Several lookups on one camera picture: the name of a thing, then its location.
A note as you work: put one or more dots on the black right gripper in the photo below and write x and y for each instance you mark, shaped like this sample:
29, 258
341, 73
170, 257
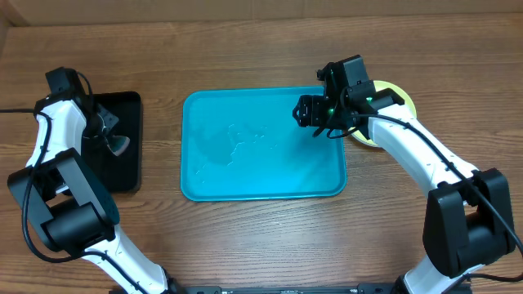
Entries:
315, 113

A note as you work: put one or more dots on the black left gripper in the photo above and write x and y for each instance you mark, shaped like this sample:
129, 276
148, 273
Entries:
110, 118

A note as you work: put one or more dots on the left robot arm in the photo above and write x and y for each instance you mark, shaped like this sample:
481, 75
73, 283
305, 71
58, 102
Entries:
64, 203

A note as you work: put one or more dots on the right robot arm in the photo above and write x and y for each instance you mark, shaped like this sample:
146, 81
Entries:
468, 222

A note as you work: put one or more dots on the black plastic tray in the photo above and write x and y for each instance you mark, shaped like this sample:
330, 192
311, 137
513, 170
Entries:
118, 173

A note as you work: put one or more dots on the blue plastic tray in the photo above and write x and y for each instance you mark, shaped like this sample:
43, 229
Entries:
244, 144

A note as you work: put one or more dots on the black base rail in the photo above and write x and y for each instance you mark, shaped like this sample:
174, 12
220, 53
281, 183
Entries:
362, 288

